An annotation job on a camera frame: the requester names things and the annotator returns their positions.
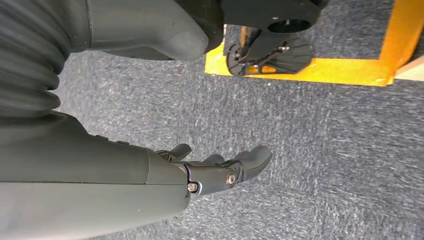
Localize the pale wooden panel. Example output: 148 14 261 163
394 55 424 83

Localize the black ribbed caster foot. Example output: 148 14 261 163
226 28 315 77

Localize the yellow floor tape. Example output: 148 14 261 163
204 0 424 88

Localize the black machine base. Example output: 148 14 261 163
173 0 330 56

